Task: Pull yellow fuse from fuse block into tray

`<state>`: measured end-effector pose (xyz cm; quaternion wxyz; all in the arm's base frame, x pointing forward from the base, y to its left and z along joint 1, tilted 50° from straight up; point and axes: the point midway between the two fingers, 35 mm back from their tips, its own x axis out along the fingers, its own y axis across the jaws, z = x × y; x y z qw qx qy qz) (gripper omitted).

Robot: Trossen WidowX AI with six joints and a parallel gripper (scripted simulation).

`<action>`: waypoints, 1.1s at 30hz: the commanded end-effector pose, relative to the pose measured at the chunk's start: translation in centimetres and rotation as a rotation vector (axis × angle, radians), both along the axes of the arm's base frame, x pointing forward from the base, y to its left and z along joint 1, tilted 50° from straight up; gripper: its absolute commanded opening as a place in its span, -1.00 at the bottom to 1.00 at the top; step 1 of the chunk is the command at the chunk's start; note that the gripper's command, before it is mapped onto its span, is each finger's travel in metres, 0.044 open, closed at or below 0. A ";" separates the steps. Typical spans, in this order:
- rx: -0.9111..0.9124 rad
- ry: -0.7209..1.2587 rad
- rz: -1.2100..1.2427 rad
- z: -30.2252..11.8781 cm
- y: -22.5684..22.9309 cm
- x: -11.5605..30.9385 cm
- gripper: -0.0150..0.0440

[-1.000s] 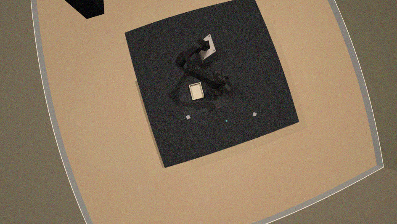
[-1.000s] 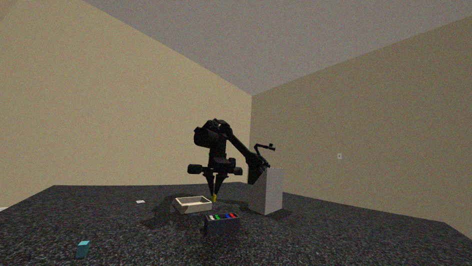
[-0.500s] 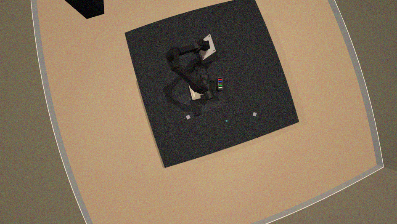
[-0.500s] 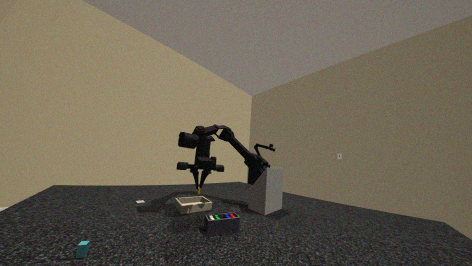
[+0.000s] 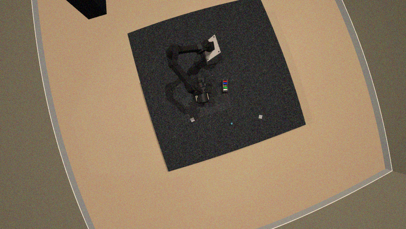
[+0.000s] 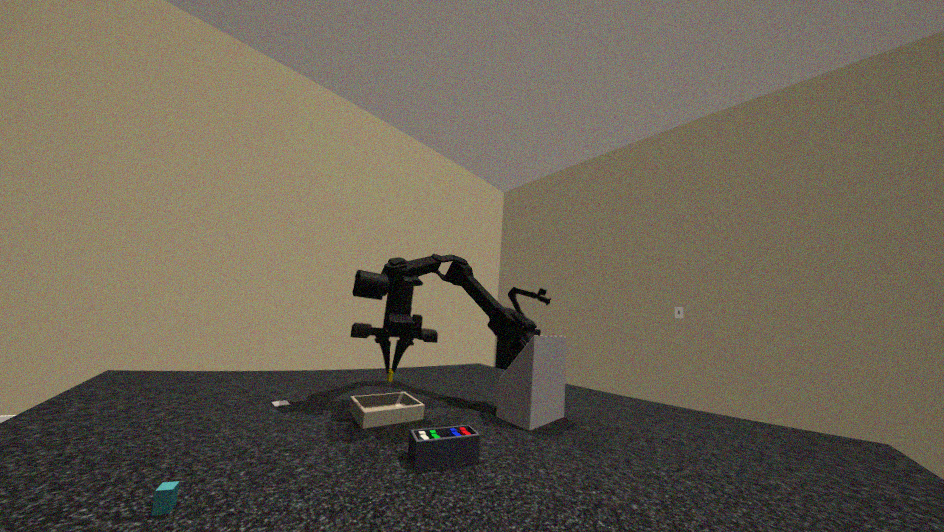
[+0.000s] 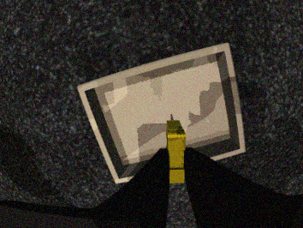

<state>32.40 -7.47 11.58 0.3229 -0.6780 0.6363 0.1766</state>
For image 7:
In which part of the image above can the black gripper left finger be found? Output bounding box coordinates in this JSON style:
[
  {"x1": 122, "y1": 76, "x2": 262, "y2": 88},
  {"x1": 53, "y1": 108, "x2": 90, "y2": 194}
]
[{"x1": 0, "y1": 148, "x2": 169, "y2": 228}]

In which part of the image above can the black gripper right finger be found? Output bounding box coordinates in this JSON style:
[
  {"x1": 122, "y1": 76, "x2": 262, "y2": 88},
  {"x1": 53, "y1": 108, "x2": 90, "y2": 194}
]
[{"x1": 183, "y1": 147, "x2": 303, "y2": 228}]

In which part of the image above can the beige shallow tray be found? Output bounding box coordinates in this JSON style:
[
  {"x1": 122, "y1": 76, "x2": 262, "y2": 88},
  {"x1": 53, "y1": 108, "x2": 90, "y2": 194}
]
[{"x1": 77, "y1": 42, "x2": 245, "y2": 183}]

